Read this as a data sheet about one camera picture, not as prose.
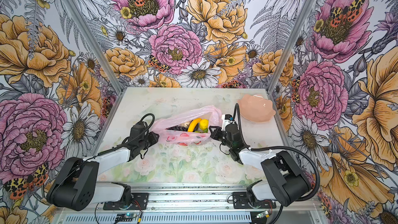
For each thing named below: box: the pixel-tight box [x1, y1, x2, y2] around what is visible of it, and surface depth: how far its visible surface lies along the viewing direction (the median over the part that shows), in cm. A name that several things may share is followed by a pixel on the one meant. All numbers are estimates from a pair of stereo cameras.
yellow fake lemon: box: [199, 118, 209, 131], surface depth 98 cm
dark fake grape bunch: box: [164, 125, 189, 132], surface depth 96 cm
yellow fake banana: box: [187, 117, 202, 133], surface depth 95 cm
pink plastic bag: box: [151, 105, 224, 146], surface depth 89 cm
